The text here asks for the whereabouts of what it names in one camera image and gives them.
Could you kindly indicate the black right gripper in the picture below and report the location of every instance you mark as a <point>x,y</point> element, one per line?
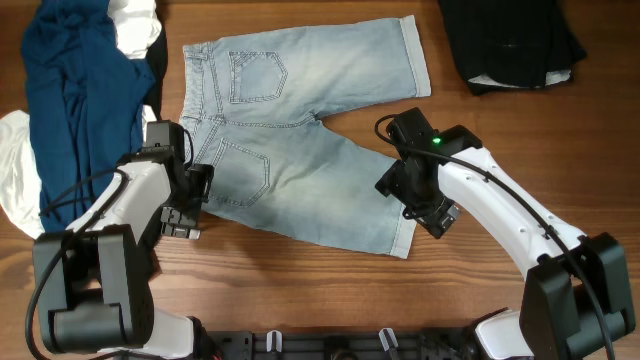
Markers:
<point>435,217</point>

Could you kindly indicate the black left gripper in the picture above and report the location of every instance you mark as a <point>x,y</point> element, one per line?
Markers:
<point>181,222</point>

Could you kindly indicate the light blue denim shorts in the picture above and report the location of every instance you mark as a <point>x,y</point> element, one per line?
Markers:
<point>255,106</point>

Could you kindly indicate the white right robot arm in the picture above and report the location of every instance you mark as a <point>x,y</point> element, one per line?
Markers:
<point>577,295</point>

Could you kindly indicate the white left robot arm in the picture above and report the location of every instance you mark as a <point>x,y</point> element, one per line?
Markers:
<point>92,292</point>

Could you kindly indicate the blue shirt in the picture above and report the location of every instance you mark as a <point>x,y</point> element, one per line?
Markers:
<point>85,99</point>

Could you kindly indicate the black garment under pile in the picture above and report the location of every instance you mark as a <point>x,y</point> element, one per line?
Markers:
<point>157,59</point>

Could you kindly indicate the folded dark green garment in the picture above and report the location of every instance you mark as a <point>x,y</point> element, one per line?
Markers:
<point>510,44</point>

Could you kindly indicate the white garment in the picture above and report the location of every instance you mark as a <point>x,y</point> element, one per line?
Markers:
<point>136,27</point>

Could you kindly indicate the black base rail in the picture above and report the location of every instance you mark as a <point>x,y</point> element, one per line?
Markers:
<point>330,345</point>

